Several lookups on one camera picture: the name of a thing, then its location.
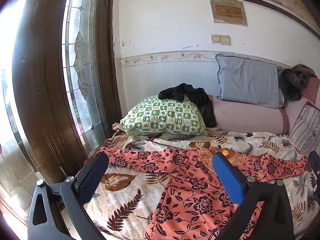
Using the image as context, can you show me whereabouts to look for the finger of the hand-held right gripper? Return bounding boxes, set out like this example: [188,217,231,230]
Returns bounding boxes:
[309,151,320,180]

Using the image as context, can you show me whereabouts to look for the grey blue pillow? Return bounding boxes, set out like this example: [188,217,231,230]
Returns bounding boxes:
[215,53,285,109]

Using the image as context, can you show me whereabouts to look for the pink sofa cushion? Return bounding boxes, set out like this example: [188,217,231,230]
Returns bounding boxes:
[206,94,290,134]

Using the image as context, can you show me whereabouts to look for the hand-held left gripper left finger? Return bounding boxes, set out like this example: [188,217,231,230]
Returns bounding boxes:
[27,151,109,240]

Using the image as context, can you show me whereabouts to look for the green checkered pillow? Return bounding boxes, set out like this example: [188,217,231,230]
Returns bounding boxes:
[119,95,207,137]

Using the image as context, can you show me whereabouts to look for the dark furry cushion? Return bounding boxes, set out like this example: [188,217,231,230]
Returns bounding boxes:
[278,68,310,102]

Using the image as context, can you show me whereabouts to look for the orange floral garment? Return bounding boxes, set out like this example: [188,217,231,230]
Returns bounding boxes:
[96,147,313,240]

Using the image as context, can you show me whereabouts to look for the striped cushion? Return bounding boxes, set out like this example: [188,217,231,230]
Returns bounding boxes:
[289,104,320,157]

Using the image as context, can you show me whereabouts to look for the brown quilted cloth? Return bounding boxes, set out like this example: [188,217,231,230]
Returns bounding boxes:
[84,122,133,165]

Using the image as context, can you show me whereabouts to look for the leaf print fleece blanket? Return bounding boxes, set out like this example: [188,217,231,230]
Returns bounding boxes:
[84,127,320,240]

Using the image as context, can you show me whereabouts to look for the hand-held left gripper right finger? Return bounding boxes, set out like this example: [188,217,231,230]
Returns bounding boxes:
[212,152,296,240]

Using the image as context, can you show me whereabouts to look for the wooden door with stained glass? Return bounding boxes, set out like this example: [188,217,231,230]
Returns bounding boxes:
[11,0,123,184]

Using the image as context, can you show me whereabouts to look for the olive cloth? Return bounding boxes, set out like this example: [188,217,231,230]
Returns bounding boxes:
[291,64,317,79]

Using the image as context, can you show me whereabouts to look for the framed wall plaque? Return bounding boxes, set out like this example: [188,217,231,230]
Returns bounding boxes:
[209,0,248,27]

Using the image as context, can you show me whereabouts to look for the black garment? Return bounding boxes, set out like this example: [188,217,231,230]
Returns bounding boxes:
[158,82,217,128]

